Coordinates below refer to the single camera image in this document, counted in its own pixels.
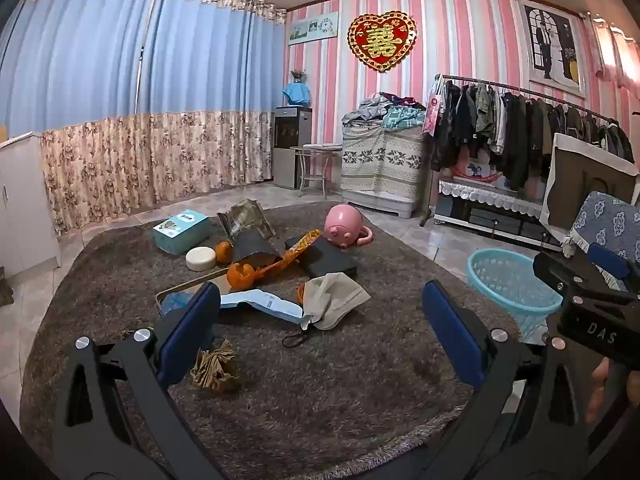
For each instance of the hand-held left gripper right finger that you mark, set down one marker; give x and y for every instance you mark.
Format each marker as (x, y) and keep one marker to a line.
(452, 330)

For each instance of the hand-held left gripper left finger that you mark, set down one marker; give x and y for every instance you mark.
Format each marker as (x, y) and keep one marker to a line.
(187, 330)

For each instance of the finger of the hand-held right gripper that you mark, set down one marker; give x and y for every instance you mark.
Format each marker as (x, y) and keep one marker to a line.
(607, 260)
(550, 267)

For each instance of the brown paper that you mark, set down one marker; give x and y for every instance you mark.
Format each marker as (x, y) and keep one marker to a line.
(215, 367)

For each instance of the light blue plastic basket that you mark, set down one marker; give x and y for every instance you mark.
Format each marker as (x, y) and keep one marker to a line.
(505, 300)

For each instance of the orange fruit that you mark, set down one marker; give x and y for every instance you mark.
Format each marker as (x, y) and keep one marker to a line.
(240, 276)

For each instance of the white and blue paper packet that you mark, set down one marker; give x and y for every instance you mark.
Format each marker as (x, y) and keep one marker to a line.
(265, 305)

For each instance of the dark grey pouch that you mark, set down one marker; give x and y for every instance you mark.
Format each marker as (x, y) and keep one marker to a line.
(255, 249)

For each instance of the beige cloth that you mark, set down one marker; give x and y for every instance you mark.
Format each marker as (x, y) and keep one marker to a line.
(335, 300)

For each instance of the shiny foil snack bag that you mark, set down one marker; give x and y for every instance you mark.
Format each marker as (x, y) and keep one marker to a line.
(247, 220)

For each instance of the orange snack wrapper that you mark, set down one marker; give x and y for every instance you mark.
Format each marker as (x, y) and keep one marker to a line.
(295, 252)

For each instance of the person's right hand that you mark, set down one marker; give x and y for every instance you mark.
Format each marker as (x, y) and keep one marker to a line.
(598, 385)

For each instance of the blue plastic bag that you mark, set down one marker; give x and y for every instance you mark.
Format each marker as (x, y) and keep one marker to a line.
(175, 302)

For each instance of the blue patterned fringed cloth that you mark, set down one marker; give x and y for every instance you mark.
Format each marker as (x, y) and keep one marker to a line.
(615, 225)

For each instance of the brown shallow tray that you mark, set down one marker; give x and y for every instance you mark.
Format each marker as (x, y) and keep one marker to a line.
(210, 280)

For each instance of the low black cabinet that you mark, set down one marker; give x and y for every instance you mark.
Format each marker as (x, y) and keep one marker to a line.
(500, 225)

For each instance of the white round container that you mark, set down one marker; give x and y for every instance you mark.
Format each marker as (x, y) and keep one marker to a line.
(200, 258)

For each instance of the brown panel with white border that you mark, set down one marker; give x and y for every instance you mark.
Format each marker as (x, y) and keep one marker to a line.
(567, 190)

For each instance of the tangerine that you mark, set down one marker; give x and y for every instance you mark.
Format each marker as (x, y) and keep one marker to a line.
(224, 252)

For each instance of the teal tissue box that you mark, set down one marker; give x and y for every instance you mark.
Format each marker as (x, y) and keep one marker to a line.
(175, 237)

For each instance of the white lace cloth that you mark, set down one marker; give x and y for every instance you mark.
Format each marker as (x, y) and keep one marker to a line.
(480, 195)

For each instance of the colourful toy box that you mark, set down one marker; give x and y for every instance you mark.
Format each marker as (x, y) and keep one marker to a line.
(475, 172)

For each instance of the grey shaggy rug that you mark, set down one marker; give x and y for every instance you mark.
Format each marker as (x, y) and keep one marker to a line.
(325, 385)

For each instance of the black notebook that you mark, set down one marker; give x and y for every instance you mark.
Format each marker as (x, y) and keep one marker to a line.
(330, 260)

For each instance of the row of hanging dark clothes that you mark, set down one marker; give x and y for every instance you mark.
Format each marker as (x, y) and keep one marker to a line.
(515, 130)

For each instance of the pink pig cup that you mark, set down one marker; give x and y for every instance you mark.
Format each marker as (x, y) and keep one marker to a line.
(342, 222)

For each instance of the patterned cloth-covered cabinet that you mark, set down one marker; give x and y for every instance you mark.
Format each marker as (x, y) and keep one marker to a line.
(382, 160)

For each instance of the metal clothes rack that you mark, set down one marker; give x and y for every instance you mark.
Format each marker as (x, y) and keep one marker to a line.
(500, 86)

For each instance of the pink hanging garment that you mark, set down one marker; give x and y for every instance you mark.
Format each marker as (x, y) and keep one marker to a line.
(432, 107)

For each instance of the grey water dispenser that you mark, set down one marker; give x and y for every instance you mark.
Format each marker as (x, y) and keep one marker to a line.
(290, 160)

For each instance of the white cabinet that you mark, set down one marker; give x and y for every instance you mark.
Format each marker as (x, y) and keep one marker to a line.
(25, 210)

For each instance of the pink window curtain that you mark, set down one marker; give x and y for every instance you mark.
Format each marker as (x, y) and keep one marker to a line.
(615, 50)

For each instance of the metal stool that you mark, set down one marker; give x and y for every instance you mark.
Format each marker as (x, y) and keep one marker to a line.
(315, 147)

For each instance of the pile of folded clothes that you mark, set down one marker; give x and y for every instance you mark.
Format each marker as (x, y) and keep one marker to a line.
(390, 110)

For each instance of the dried flower bunch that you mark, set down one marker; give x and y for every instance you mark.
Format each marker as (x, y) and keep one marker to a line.
(298, 76)

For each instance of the blue floral window curtain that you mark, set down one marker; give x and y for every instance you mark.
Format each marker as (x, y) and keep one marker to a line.
(100, 60)

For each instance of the framed wall poster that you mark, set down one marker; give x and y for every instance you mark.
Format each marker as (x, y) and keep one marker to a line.
(550, 45)

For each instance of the red heart wall decoration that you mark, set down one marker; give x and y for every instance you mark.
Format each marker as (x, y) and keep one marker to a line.
(382, 42)

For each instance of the landscape wall picture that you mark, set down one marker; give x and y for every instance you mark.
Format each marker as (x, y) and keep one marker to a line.
(312, 28)

